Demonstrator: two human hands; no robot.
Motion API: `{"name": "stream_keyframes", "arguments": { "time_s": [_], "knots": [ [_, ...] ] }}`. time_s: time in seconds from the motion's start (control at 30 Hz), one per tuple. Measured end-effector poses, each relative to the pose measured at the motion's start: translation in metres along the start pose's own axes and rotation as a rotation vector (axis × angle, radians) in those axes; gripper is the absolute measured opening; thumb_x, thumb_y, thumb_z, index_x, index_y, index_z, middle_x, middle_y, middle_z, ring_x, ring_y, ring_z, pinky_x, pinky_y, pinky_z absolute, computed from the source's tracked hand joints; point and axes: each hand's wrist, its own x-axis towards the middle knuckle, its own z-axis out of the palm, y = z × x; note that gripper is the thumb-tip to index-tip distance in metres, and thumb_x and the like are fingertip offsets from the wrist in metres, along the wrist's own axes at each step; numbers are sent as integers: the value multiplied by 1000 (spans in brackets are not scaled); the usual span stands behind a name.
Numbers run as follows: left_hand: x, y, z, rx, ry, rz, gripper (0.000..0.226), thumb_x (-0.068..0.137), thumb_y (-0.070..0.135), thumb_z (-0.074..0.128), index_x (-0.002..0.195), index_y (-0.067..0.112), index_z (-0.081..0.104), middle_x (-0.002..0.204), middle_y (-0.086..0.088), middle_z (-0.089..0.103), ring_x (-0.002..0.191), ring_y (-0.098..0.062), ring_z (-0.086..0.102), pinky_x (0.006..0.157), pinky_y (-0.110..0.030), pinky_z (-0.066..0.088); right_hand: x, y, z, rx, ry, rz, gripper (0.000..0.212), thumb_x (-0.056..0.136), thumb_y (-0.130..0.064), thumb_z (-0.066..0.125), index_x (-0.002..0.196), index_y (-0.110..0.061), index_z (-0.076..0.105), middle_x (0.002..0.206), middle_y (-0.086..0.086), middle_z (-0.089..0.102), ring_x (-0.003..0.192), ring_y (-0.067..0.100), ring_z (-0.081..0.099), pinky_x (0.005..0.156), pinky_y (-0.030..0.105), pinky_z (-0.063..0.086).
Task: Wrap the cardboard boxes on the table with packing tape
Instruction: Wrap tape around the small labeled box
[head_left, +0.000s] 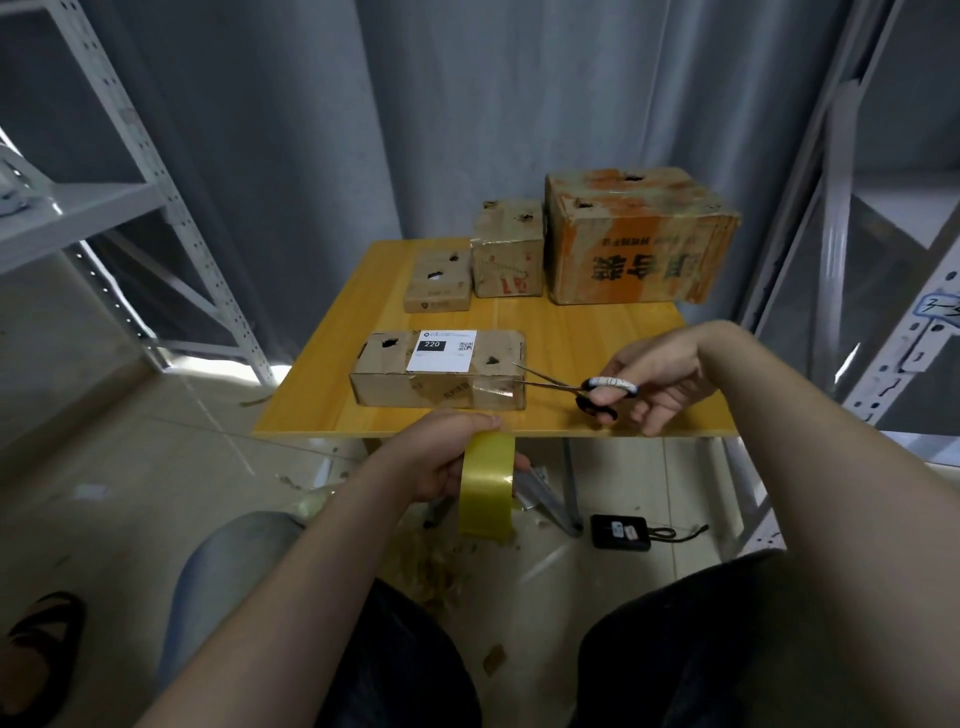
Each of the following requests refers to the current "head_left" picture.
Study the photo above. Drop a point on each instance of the grey metal shelf unit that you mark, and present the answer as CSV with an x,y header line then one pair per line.
x,y
90,203
840,195

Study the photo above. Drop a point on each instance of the person's left hand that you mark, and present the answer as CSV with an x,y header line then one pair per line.
x,y
435,458

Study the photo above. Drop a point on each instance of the long white-labelled cardboard box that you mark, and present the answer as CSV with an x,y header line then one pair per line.
x,y
390,375

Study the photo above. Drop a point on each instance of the grey curtain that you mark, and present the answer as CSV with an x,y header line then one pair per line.
x,y
420,105

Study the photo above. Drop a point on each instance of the small cardboard box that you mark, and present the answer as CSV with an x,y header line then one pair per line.
x,y
438,285

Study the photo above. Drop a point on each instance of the medium brown cardboard box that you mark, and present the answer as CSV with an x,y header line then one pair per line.
x,y
507,255

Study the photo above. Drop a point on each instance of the yellow tape roll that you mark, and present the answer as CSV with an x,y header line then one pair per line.
x,y
485,495

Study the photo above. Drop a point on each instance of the person's right forearm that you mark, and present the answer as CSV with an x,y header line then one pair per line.
x,y
855,525

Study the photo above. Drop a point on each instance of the yellow wooden table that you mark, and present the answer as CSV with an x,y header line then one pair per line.
x,y
323,398

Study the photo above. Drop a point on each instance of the large orange print cardboard box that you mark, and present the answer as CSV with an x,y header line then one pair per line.
x,y
638,240

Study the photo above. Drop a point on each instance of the person's left forearm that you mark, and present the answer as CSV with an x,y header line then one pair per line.
x,y
285,615

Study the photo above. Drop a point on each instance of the black power adapter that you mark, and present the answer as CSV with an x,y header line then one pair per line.
x,y
620,531

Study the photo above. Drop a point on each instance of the black sandal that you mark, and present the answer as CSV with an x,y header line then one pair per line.
x,y
53,615

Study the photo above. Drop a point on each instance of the person's right hand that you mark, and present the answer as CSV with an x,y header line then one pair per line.
x,y
668,375

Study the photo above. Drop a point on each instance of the person's right leg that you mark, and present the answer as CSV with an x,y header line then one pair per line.
x,y
675,645

